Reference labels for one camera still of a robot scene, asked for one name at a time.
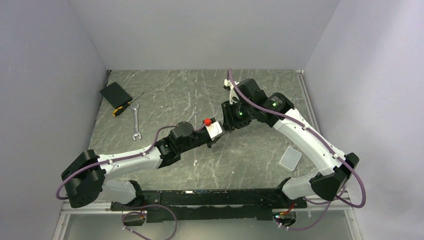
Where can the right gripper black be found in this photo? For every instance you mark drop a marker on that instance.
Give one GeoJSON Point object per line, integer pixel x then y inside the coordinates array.
{"type": "Point", "coordinates": [230, 122]}

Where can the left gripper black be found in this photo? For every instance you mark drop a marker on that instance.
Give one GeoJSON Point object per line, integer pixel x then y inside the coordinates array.
{"type": "Point", "coordinates": [210, 142]}

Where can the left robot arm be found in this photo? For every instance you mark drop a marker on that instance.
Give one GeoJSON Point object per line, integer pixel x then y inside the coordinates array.
{"type": "Point", "coordinates": [92, 177]}

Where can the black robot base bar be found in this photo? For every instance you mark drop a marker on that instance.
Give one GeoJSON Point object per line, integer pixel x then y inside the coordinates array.
{"type": "Point", "coordinates": [212, 204]}

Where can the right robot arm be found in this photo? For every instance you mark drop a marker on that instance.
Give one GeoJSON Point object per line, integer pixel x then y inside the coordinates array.
{"type": "Point", "coordinates": [248, 102]}

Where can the small silver wrench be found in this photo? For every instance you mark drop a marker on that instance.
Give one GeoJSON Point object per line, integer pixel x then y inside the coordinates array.
{"type": "Point", "coordinates": [193, 114]}

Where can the large silver wrench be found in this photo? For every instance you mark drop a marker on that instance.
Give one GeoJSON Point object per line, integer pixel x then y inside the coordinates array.
{"type": "Point", "coordinates": [136, 133]}

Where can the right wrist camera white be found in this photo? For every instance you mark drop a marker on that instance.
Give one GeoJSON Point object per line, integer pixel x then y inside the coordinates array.
{"type": "Point", "coordinates": [233, 96]}

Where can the yellow handled screwdriver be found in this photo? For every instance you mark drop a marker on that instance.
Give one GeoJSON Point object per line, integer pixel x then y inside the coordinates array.
{"type": "Point", "coordinates": [118, 111]}

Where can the aluminium rail right side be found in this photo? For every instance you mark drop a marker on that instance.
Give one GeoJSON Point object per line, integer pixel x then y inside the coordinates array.
{"type": "Point", "coordinates": [313, 121]}

